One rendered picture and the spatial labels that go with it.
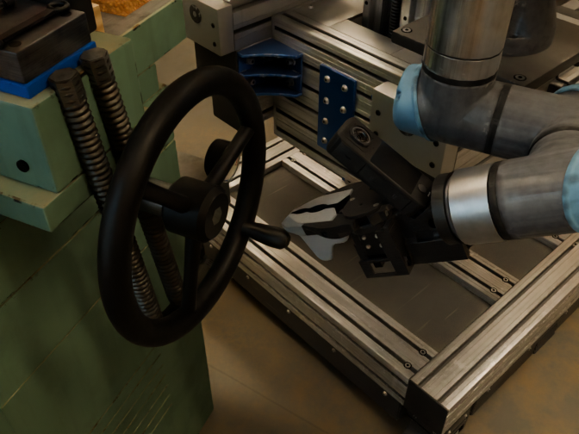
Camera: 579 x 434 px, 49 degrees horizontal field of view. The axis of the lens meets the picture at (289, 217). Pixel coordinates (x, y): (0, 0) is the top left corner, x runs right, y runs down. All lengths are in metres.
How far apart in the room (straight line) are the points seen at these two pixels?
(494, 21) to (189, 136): 1.68
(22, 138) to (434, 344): 0.94
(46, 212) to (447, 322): 0.94
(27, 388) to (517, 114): 0.63
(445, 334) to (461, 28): 0.82
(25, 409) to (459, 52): 0.64
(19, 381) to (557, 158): 0.63
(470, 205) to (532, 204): 0.05
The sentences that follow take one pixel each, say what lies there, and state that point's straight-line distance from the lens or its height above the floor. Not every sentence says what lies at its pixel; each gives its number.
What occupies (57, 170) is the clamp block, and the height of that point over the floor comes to 0.89.
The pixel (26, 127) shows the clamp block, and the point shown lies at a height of 0.94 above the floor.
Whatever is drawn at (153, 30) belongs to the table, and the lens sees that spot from 0.84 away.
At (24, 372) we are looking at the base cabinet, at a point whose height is 0.60.
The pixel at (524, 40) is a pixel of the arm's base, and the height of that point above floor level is 0.84.
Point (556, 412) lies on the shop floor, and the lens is 1.55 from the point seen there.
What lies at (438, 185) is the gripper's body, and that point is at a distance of 0.62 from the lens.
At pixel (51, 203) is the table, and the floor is 0.87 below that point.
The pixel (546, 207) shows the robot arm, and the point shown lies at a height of 0.88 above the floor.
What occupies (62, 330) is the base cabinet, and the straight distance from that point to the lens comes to 0.85.
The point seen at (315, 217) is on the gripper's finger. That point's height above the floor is 0.77.
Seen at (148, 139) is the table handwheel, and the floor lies 0.94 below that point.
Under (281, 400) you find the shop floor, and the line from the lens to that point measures 1.46.
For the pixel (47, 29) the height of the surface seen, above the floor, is 1.00.
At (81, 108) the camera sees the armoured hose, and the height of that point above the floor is 0.94.
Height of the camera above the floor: 1.23
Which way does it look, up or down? 41 degrees down
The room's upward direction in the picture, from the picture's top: straight up
